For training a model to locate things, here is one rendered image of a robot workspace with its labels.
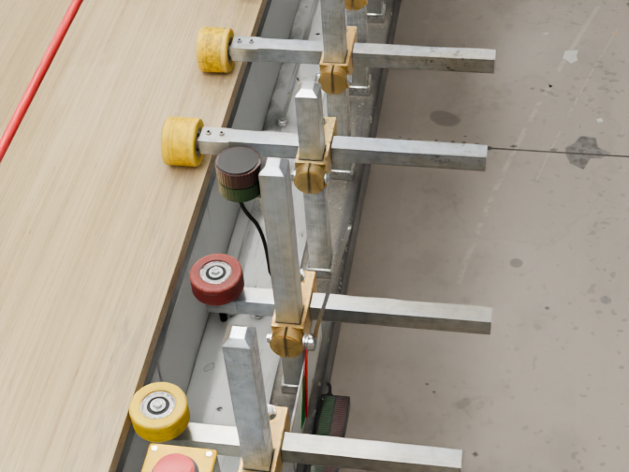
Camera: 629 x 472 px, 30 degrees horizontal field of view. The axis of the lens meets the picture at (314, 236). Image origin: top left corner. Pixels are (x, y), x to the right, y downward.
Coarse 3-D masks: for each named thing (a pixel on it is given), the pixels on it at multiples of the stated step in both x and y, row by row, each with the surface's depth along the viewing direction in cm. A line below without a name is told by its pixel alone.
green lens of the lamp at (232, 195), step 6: (258, 180) 155; (222, 186) 155; (252, 186) 154; (258, 186) 155; (222, 192) 156; (228, 192) 155; (234, 192) 154; (240, 192) 154; (246, 192) 154; (252, 192) 155; (258, 192) 156; (228, 198) 155; (234, 198) 155; (240, 198) 155; (246, 198) 155; (252, 198) 155
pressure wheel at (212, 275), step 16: (208, 256) 179; (224, 256) 179; (192, 272) 177; (208, 272) 177; (224, 272) 177; (240, 272) 177; (192, 288) 177; (208, 288) 174; (224, 288) 174; (240, 288) 177; (208, 304) 177; (224, 320) 184
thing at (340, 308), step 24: (264, 288) 180; (216, 312) 181; (240, 312) 181; (264, 312) 180; (312, 312) 178; (336, 312) 177; (360, 312) 176; (384, 312) 175; (408, 312) 175; (432, 312) 175; (456, 312) 175; (480, 312) 174
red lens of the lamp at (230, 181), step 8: (256, 152) 155; (216, 160) 154; (216, 168) 153; (256, 168) 153; (224, 176) 153; (232, 176) 152; (240, 176) 152; (248, 176) 153; (256, 176) 154; (224, 184) 154; (232, 184) 153; (240, 184) 153; (248, 184) 154
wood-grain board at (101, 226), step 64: (0, 0) 233; (64, 0) 231; (128, 0) 230; (192, 0) 229; (256, 0) 227; (0, 64) 218; (64, 64) 217; (128, 64) 215; (192, 64) 214; (0, 128) 205; (64, 128) 204; (128, 128) 203; (0, 192) 193; (64, 192) 192; (128, 192) 191; (192, 192) 190; (0, 256) 183; (64, 256) 182; (128, 256) 181; (0, 320) 173; (64, 320) 173; (128, 320) 172; (0, 384) 165; (64, 384) 164; (128, 384) 164; (0, 448) 157; (64, 448) 157
